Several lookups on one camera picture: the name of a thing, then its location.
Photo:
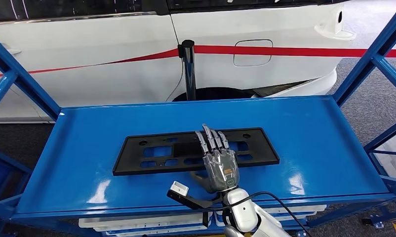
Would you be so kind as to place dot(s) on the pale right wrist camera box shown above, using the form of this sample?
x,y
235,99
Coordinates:
x,y
179,189

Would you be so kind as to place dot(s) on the white car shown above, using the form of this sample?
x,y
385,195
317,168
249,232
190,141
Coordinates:
x,y
86,42

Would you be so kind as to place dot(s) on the black plastic plate part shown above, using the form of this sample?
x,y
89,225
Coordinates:
x,y
129,157

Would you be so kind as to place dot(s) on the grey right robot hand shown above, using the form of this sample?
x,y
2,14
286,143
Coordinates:
x,y
221,170

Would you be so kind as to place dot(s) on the red barrier belt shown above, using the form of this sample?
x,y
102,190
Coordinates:
x,y
283,51

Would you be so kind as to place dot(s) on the black stanchion post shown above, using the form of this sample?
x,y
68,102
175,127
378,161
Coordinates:
x,y
189,72

